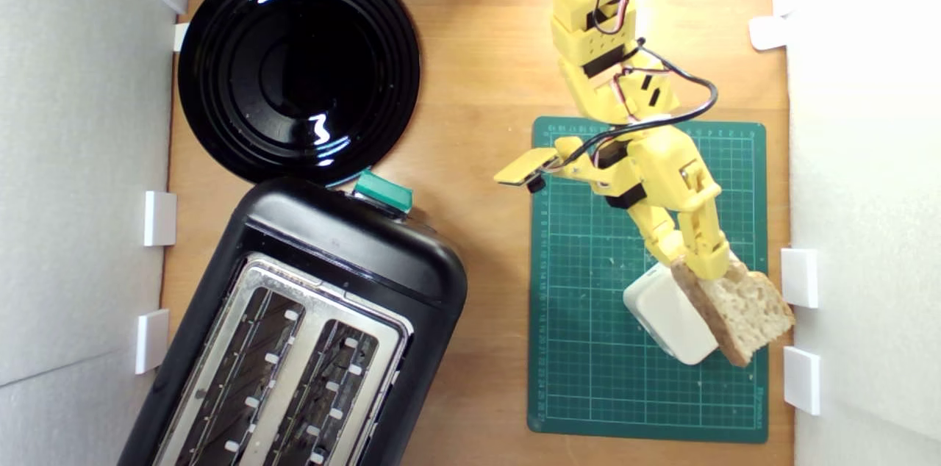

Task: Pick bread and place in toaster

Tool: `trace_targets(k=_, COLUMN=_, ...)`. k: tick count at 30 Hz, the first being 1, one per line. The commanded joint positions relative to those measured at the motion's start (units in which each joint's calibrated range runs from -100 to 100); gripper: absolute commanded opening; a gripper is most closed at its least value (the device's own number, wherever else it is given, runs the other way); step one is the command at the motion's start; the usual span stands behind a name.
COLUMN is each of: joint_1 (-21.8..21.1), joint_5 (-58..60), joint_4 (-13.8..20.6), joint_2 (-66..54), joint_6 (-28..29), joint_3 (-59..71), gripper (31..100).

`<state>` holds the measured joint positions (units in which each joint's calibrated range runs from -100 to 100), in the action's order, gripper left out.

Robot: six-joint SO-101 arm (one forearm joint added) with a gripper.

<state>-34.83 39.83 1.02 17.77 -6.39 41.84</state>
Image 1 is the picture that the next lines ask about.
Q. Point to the green cutting mat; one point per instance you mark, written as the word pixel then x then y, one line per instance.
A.
pixel 588 348

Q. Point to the black plate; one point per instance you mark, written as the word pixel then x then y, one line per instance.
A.
pixel 294 69

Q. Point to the black two-slot toaster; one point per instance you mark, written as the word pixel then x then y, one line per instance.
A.
pixel 353 245

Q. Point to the white block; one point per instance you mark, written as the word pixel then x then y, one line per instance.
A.
pixel 669 319

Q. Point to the green toaster lever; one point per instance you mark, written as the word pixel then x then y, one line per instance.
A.
pixel 384 191

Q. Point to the wrist camera on yellow plate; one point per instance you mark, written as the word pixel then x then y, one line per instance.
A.
pixel 526 166

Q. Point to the brown bread slice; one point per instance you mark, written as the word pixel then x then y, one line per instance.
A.
pixel 750 312

